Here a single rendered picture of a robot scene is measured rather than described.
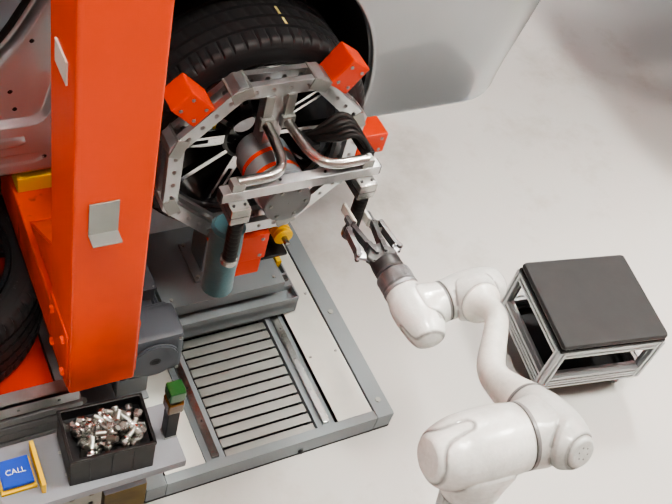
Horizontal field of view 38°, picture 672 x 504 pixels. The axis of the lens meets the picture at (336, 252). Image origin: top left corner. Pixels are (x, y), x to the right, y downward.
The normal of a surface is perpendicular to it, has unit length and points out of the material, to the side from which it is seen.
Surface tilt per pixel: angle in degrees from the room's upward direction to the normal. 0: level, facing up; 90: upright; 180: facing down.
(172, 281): 0
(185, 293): 0
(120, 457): 90
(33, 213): 0
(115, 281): 90
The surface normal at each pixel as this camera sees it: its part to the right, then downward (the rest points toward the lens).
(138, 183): 0.42, 0.74
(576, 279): 0.22, -0.64
